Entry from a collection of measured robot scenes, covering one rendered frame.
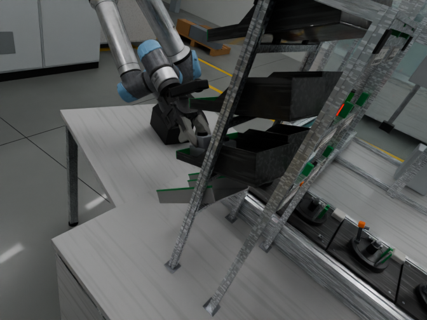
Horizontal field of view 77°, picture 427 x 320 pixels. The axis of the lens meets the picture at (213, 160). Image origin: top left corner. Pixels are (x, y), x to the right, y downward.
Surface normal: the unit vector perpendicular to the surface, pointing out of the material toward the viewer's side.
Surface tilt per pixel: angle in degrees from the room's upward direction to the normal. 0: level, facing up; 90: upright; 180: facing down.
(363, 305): 90
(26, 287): 0
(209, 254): 0
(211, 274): 0
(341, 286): 90
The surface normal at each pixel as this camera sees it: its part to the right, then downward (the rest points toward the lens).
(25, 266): 0.29, -0.77
